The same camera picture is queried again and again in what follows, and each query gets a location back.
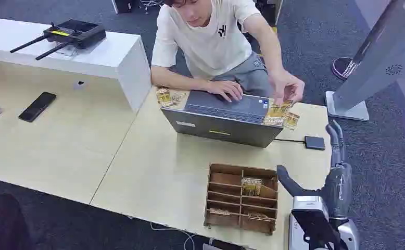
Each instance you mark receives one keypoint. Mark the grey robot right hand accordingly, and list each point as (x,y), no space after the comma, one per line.
(338,188)

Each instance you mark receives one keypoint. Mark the person's left hand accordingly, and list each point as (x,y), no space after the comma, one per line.
(287,84)

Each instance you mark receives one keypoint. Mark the person's right hand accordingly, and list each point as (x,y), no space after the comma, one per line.
(225,89)

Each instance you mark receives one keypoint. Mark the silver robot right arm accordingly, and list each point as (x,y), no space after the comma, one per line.
(351,234)

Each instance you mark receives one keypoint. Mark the grey laptop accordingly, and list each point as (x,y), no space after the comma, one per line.
(223,119)

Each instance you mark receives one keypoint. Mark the dark grey adapter box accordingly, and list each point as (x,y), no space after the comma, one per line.
(315,143)

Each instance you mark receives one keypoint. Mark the person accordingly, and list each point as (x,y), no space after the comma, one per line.
(206,41)

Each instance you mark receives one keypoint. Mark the round dark floor base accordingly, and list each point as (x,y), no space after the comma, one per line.
(340,68)

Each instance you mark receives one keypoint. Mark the stack of gold cards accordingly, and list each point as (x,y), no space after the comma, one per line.
(164,97)

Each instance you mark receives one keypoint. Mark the dark furniture piece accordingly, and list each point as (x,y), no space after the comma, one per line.
(269,12)

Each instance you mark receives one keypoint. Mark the hotel print card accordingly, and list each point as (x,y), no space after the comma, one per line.
(251,186)

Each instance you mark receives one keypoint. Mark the grey kiosk stand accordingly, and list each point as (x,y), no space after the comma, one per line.
(378,58)

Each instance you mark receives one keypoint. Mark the white desk shelf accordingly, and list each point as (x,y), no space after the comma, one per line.
(119,58)

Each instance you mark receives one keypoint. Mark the wooden card box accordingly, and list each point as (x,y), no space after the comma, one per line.
(228,202)

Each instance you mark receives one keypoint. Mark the office chair base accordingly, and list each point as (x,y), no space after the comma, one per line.
(150,4)

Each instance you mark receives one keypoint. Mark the black cabinet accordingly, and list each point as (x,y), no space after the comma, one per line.
(123,5)

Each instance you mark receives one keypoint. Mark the grey box under desk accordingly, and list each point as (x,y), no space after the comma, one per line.
(212,247)

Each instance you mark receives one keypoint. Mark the black remote controller with antennas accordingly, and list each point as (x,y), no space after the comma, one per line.
(76,32)

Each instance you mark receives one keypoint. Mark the clear plastic stand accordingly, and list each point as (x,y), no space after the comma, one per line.
(66,51)

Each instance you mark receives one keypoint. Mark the black smartphone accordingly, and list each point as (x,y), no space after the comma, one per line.
(37,106)

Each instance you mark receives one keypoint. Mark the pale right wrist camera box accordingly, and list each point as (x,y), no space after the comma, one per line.
(306,203)

